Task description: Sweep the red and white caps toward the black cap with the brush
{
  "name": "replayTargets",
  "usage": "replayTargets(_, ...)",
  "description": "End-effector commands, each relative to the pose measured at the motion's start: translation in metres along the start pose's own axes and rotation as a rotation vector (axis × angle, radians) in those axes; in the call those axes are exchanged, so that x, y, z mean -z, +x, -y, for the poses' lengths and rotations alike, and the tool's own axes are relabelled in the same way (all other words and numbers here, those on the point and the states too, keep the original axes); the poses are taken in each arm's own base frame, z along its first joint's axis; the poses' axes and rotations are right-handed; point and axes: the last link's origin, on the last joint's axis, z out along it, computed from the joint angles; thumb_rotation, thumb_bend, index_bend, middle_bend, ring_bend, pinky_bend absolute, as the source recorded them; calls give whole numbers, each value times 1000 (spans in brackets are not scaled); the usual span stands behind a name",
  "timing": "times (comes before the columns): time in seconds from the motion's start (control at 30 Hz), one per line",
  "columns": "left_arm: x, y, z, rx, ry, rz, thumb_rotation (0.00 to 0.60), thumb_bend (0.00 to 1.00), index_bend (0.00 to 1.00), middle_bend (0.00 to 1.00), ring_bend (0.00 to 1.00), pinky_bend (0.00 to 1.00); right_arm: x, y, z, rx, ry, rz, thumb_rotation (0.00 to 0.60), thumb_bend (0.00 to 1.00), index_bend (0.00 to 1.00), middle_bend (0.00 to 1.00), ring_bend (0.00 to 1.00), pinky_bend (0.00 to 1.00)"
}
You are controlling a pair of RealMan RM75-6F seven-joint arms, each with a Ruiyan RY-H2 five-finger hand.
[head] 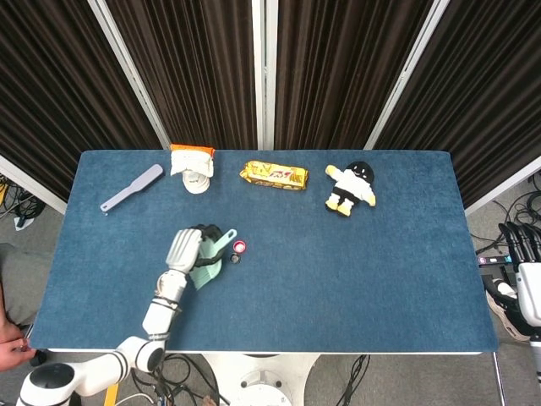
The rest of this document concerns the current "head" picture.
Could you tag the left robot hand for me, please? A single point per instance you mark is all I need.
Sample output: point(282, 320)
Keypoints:
point(184, 249)

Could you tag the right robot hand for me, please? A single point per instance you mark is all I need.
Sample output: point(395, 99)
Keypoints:
point(530, 287)

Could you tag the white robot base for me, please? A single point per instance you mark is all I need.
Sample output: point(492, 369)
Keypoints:
point(262, 380)

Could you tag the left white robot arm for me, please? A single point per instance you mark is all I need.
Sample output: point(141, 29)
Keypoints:
point(158, 317)

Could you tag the black bottle cap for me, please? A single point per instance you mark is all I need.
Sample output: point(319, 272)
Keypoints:
point(235, 258)

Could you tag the red bottle cap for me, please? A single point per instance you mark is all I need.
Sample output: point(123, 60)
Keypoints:
point(239, 246)

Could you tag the white snack bag orange end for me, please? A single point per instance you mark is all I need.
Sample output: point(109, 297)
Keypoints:
point(190, 162)

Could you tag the yellow biscuit package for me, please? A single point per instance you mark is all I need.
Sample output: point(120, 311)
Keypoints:
point(274, 175)

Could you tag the bystander bare hand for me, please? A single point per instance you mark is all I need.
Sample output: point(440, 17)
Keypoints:
point(12, 349)

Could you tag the black and white sneaker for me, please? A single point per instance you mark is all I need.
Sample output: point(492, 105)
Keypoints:
point(505, 308)

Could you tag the stack of white paper cups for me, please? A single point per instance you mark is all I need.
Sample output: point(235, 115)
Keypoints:
point(197, 184)

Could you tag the lilac brush with black bristles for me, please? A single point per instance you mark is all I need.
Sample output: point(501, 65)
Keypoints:
point(129, 191)

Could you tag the blue fabric table cover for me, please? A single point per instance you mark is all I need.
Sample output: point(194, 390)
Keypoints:
point(317, 287)

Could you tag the bystander grey trouser leg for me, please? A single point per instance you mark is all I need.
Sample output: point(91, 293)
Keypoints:
point(25, 283)

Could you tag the dark pleated curtain panel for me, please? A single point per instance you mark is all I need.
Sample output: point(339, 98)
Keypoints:
point(338, 72)
point(50, 93)
point(190, 72)
point(486, 93)

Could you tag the black and white plush doll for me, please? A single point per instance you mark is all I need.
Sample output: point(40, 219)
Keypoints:
point(353, 186)

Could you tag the white partition base rail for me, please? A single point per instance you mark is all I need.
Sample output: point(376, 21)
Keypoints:
point(503, 186)
point(31, 184)

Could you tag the white partition frame post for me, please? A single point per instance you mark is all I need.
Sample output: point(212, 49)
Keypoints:
point(408, 72)
point(264, 72)
point(127, 72)

